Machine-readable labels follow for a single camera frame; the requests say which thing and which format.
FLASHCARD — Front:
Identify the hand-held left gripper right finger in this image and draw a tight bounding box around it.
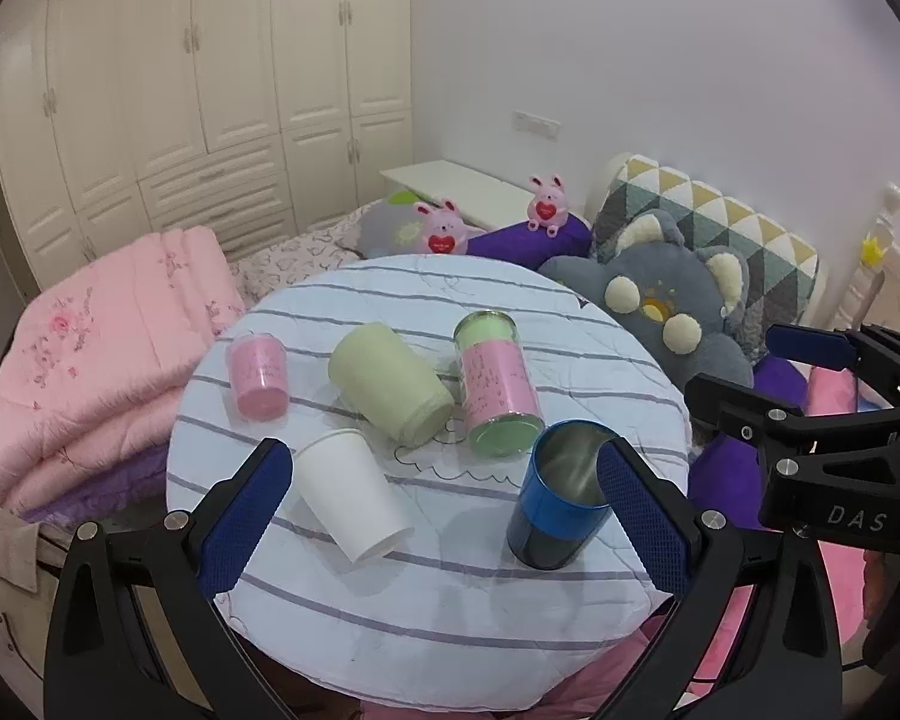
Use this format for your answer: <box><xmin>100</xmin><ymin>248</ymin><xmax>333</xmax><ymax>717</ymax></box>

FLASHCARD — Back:
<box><xmin>596</xmin><ymin>435</ymin><xmax>845</xmax><ymax>720</ymax></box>

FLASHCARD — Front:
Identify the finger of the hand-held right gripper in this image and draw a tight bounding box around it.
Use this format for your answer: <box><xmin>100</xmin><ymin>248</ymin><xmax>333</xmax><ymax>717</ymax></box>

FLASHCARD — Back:
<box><xmin>682</xmin><ymin>373</ymin><xmax>900</xmax><ymax>460</ymax></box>
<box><xmin>766</xmin><ymin>322</ymin><xmax>900</xmax><ymax>407</ymax></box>

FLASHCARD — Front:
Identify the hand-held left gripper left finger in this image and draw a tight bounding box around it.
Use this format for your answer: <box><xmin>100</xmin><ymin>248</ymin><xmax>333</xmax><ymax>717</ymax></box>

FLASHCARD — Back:
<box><xmin>43</xmin><ymin>437</ymin><xmax>301</xmax><ymax>720</ymax></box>

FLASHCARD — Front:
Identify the blue metal cup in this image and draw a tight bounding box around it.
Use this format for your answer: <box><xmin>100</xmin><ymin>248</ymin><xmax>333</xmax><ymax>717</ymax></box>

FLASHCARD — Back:
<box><xmin>506</xmin><ymin>420</ymin><xmax>613</xmax><ymax>569</ymax></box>

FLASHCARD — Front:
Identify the white paper cup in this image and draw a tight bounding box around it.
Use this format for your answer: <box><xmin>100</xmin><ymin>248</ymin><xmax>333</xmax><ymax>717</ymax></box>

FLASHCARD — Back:
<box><xmin>294</xmin><ymin>429</ymin><xmax>413</xmax><ymax>566</ymax></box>

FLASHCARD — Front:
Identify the small pink cup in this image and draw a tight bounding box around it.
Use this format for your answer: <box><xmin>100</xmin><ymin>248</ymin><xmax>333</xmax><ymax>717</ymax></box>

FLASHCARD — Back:
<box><xmin>226</xmin><ymin>331</ymin><xmax>290</xmax><ymax>421</ymax></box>

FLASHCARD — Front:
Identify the pale green cup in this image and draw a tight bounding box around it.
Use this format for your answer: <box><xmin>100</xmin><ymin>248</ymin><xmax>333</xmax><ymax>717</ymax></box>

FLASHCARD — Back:
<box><xmin>328</xmin><ymin>321</ymin><xmax>456</xmax><ymax>443</ymax></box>

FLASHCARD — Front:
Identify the purple cushion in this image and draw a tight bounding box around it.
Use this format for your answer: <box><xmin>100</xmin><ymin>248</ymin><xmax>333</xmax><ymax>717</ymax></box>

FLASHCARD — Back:
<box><xmin>686</xmin><ymin>356</ymin><xmax>807</xmax><ymax>530</ymax></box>

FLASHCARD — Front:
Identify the pink blanket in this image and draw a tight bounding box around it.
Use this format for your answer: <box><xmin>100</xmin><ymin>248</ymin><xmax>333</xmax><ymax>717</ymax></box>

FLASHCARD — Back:
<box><xmin>679</xmin><ymin>364</ymin><xmax>900</xmax><ymax>720</ymax></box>

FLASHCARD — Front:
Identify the grey bear plush cushion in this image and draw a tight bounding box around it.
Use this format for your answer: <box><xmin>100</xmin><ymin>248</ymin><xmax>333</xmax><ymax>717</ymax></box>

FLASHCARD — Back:
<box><xmin>538</xmin><ymin>208</ymin><xmax>755</xmax><ymax>391</ymax></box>

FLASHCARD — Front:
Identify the purple blanket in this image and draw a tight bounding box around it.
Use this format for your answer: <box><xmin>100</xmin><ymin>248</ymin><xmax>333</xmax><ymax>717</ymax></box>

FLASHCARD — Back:
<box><xmin>22</xmin><ymin>442</ymin><xmax>173</xmax><ymax>526</ymax></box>

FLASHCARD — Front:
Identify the triangle patterned pillow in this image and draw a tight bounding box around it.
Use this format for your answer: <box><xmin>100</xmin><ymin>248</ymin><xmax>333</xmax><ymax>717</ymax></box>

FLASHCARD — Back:
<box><xmin>589</xmin><ymin>156</ymin><xmax>821</xmax><ymax>350</ymax></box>

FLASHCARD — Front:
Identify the striped round tablecloth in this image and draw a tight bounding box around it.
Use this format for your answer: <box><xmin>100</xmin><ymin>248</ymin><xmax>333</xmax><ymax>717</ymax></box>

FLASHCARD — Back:
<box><xmin>166</xmin><ymin>255</ymin><xmax>692</xmax><ymax>710</ymax></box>

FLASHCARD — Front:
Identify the pink and green clear tumbler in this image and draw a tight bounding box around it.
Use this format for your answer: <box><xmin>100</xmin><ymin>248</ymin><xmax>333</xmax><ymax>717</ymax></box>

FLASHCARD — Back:
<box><xmin>452</xmin><ymin>310</ymin><xmax>545</xmax><ymax>458</ymax></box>

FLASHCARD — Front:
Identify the folded pink quilt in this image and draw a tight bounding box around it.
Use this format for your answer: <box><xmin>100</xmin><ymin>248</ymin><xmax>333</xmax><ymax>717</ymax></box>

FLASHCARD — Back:
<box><xmin>0</xmin><ymin>229</ymin><xmax>248</xmax><ymax>515</ymax></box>

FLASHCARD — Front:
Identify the beige cloth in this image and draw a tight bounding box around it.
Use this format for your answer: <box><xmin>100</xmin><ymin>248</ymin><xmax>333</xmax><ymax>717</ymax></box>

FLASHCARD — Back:
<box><xmin>0</xmin><ymin>487</ymin><xmax>68</xmax><ymax>691</ymax></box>

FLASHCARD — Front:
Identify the floral bedsheet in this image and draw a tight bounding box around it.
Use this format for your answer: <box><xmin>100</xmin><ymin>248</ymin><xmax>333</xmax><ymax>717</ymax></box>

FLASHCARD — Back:
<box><xmin>229</xmin><ymin>221</ymin><xmax>361</xmax><ymax>308</ymax></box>

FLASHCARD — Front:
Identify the pink bunny plush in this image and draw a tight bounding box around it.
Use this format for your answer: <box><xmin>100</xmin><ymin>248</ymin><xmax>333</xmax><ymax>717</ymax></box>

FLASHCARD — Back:
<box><xmin>412</xmin><ymin>197</ymin><xmax>470</xmax><ymax>256</ymax></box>
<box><xmin>525</xmin><ymin>174</ymin><xmax>571</xmax><ymax>233</ymax></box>

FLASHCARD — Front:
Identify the purple bolster pillow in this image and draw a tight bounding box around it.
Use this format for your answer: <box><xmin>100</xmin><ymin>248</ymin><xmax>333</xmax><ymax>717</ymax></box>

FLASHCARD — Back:
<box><xmin>466</xmin><ymin>211</ymin><xmax>593</xmax><ymax>265</ymax></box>

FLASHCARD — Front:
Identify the grey pillow with green patch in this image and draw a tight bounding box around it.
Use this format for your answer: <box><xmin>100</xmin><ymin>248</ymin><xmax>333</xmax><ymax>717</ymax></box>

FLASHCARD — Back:
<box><xmin>335</xmin><ymin>191</ymin><xmax>488</xmax><ymax>260</ymax></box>

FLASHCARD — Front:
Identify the white bedside table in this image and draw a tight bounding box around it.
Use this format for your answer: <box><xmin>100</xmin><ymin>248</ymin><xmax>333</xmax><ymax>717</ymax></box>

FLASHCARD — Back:
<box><xmin>380</xmin><ymin>160</ymin><xmax>545</xmax><ymax>230</ymax></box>

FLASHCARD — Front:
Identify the cream wardrobe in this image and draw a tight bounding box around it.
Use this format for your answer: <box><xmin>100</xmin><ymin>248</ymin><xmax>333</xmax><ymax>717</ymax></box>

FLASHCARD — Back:
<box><xmin>0</xmin><ymin>0</ymin><xmax>415</xmax><ymax>286</ymax></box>

